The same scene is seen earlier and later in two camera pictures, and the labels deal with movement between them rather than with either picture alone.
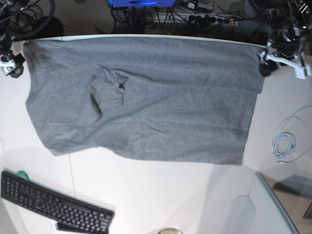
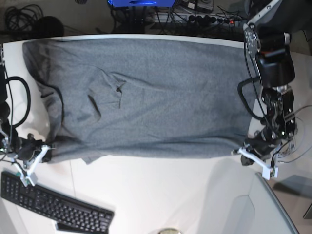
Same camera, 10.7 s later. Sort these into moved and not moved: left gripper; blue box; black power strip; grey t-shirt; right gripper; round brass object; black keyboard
Moved: right gripper; left gripper; grey t-shirt
Not moved: black keyboard; blue box; black power strip; round brass object
